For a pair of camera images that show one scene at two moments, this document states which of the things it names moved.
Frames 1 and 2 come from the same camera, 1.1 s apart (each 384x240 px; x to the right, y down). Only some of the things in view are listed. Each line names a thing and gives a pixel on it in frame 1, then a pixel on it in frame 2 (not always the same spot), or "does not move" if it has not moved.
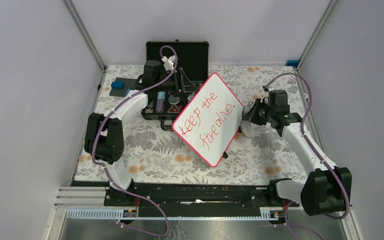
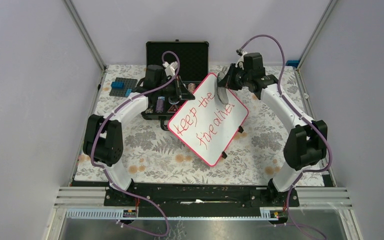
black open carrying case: [185, 68] does not move
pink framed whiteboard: [208, 123] does not move
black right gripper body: [261, 112] → [237, 79]
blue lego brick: [117, 84] does not move
